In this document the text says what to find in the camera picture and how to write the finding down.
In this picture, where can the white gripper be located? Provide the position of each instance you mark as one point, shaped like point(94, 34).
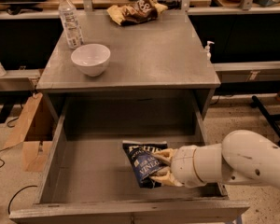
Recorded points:
point(183, 165)

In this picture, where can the blue chip bag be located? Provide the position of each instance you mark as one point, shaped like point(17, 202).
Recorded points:
point(143, 162)

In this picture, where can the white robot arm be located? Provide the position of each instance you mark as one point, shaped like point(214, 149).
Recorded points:
point(242, 158)

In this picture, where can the grey open top drawer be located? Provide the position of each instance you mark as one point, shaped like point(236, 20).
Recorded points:
point(88, 178)

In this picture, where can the brown chip bag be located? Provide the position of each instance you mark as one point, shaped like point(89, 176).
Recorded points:
point(137, 12)

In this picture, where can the black table leg stand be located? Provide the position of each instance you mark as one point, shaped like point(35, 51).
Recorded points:
point(273, 119)

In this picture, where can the small white pump bottle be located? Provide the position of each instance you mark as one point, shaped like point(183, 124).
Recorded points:
point(207, 49)

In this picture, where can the white ceramic bowl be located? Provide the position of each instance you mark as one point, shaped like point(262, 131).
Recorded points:
point(91, 59)

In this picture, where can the brown cardboard box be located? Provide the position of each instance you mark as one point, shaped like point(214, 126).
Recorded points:
point(34, 131)

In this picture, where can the clear plastic water bottle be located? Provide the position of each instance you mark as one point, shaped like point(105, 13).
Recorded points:
point(71, 26)

